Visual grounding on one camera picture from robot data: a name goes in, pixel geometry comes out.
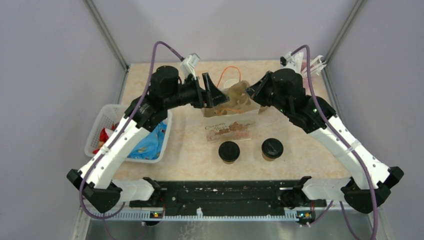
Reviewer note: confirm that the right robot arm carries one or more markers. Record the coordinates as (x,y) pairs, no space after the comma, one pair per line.
(370,180)

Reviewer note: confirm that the blue snack bag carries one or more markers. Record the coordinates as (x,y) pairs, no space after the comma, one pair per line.
(149,148)

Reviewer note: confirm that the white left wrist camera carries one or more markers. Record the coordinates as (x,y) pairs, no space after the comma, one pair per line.
(189,64)

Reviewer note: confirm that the single pulp cup carrier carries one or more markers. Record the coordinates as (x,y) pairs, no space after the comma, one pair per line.
(239,101)

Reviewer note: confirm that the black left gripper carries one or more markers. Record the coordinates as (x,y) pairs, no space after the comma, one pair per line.
(214,96)

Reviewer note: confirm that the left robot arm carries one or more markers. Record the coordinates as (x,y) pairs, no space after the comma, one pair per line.
(165,91)

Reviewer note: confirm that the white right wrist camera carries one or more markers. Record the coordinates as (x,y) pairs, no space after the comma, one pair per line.
(293,62)

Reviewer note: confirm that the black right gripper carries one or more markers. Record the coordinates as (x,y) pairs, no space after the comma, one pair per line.
(255,91)

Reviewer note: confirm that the paper takeout bag orange handles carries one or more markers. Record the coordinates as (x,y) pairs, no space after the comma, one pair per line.
(230,127)

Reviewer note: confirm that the white plastic basket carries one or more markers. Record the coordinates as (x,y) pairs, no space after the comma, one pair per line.
(112,114)

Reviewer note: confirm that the pink straw holder cup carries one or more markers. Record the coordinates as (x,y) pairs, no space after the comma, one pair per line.
(303,70)

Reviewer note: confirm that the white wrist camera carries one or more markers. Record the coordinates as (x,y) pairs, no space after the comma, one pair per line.
(189,64)
(293,62)

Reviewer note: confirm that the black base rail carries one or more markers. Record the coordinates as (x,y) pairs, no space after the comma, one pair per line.
(235,198)

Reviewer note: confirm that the red snack bag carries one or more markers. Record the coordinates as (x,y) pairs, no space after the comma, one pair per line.
(104,135)

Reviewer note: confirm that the stack of paper cups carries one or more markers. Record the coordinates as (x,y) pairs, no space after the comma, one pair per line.
(230,82)

